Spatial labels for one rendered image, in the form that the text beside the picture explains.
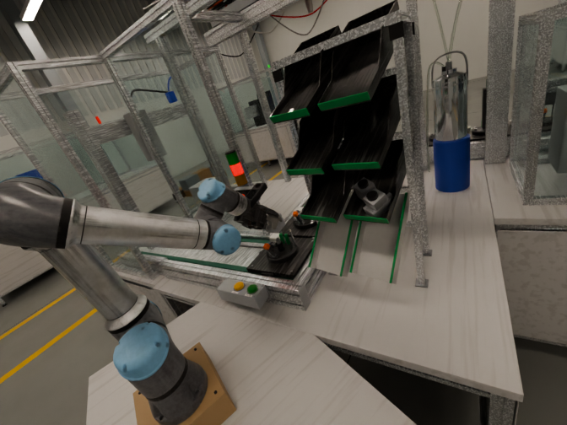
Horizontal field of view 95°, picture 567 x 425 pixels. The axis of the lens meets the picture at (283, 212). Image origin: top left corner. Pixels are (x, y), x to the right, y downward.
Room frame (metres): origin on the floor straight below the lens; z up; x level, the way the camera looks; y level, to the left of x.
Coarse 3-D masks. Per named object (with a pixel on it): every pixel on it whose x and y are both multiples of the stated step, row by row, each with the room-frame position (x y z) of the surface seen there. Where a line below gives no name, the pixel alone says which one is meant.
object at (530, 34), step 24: (528, 24) 1.11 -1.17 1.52; (528, 48) 1.07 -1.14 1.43; (552, 48) 0.86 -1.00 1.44; (528, 72) 1.04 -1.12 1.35; (552, 72) 0.86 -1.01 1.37; (528, 96) 1.00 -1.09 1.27; (552, 96) 0.85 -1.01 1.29; (528, 120) 0.97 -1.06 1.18; (552, 120) 0.85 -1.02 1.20; (552, 144) 0.84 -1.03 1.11; (552, 168) 0.84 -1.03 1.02; (552, 192) 0.83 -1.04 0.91
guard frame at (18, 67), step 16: (208, 48) 2.19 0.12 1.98; (16, 64) 1.32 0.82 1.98; (32, 64) 1.36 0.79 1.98; (48, 64) 1.40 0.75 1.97; (64, 64) 1.45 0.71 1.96; (80, 64) 1.51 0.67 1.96; (224, 64) 2.27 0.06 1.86; (0, 80) 1.42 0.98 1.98; (16, 80) 1.31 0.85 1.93; (96, 80) 2.04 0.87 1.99; (112, 80) 2.12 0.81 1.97; (32, 96) 1.30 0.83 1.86; (48, 112) 1.32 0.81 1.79; (240, 112) 2.27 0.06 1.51; (48, 128) 1.31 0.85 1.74; (64, 144) 1.30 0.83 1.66; (32, 160) 1.61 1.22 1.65; (80, 160) 1.32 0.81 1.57; (256, 160) 2.25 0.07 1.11; (80, 176) 1.31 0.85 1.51; (96, 192) 1.30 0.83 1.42; (128, 272) 1.46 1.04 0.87
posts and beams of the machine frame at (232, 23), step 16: (192, 0) 1.64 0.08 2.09; (208, 0) 1.58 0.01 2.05; (272, 0) 1.94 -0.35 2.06; (288, 0) 1.87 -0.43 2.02; (192, 16) 1.71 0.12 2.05; (208, 16) 1.84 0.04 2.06; (224, 16) 1.96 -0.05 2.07; (240, 16) 2.10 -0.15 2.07; (256, 16) 2.03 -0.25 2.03; (208, 32) 2.29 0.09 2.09; (224, 32) 2.20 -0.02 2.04; (240, 32) 2.17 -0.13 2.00; (256, 80) 2.17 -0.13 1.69; (272, 128) 2.17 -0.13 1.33; (288, 176) 2.17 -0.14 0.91
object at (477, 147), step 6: (474, 144) 1.43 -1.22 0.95; (480, 144) 1.41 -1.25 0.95; (432, 150) 1.57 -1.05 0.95; (474, 150) 1.43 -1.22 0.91; (480, 150) 1.41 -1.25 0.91; (432, 156) 1.57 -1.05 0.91; (474, 156) 1.43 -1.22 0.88; (480, 156) 1.41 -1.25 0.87; (414, 162) 1.64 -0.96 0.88; (432, 162) 1.57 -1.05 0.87
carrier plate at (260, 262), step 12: (300, 240) 1.00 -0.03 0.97; (312, 240) 0.97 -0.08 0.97; (264, 252) 1.01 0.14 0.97; (300, 252) 0.92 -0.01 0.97; (252, 264) 0.95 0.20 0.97; (264, 264) 0.92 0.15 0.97; (276, 264) 0.89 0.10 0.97; (288, 264) 0.87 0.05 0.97; (300, 264) 0.84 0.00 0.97; (276, 276) 0.84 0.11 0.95; (288, 276) 0.80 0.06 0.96
